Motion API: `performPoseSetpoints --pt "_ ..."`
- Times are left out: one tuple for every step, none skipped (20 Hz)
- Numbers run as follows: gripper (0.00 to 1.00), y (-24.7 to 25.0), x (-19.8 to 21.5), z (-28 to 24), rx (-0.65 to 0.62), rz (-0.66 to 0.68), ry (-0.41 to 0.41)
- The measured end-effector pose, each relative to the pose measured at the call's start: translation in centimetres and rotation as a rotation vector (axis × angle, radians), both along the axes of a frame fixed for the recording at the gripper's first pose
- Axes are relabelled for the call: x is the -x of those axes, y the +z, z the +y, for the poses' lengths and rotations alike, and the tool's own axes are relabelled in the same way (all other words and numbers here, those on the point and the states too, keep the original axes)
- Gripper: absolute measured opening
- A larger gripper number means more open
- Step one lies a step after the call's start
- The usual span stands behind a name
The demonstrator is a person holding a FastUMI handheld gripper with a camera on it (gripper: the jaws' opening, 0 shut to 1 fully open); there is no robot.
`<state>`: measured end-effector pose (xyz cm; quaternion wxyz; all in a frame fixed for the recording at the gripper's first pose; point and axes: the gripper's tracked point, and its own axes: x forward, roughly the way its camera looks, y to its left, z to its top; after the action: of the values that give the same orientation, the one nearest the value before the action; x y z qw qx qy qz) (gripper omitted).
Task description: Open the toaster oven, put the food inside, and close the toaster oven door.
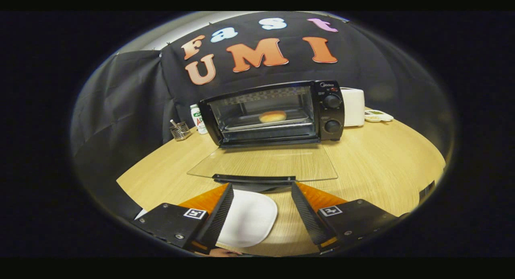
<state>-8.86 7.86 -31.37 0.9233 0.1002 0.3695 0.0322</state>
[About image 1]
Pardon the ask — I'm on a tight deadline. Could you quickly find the black backdrop cloth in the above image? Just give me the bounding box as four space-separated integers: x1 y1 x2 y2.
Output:
70 12 455 219

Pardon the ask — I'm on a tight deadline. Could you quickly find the brown bread bun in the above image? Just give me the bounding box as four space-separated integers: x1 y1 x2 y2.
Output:
259 110 287 123

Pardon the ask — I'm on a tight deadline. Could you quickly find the white square plate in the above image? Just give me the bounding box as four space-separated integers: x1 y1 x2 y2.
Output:
217 189 278 248

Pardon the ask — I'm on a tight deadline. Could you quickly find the white bottle green cap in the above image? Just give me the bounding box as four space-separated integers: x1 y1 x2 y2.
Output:
190 104 208 135

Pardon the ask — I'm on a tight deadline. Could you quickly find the black toaster oven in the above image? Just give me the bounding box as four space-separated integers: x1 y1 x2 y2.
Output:
187 80 346 193

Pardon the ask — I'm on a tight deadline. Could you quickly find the white divided dish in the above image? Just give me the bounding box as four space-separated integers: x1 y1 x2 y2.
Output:
364 109 394 123

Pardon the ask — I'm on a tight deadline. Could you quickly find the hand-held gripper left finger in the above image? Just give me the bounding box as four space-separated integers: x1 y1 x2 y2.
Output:
133 183 235 255

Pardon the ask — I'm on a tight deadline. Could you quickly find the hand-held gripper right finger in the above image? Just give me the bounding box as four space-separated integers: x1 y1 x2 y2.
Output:
290 181 411 255

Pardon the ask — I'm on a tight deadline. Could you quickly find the wire mesh holder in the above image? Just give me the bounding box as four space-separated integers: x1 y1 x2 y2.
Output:
169 119 192 141

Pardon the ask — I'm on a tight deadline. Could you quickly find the white bread toaster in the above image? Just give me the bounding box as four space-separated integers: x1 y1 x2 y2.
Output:
340 87 365 127

